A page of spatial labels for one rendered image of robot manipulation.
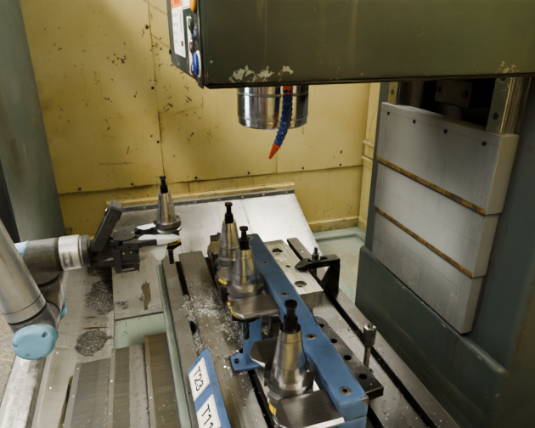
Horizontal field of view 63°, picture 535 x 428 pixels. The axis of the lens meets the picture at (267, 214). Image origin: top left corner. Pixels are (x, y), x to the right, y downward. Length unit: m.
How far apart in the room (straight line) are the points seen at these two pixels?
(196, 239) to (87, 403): 0.90
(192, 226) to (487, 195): 1.31
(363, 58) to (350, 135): 1.57
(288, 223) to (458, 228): 1.06
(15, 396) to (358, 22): 1.12
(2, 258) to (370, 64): 0.71
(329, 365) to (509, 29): 0.61
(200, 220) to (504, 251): 1.32
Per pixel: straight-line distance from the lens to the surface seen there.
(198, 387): 0.99
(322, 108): 2.18
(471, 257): 1.16
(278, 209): 2.13
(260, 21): 0.65
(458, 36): 0.81
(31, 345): 0.97
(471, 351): 1.28
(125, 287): 1.84
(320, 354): 0.61
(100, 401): 1.33
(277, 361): 0.56
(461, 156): 1.14
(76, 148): 2.02
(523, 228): 1.09
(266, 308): 0.71
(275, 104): 0.93
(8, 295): 0.94
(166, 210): 1.01
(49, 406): 1.44
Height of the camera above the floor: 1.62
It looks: 23 degrees down
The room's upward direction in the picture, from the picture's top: straight up
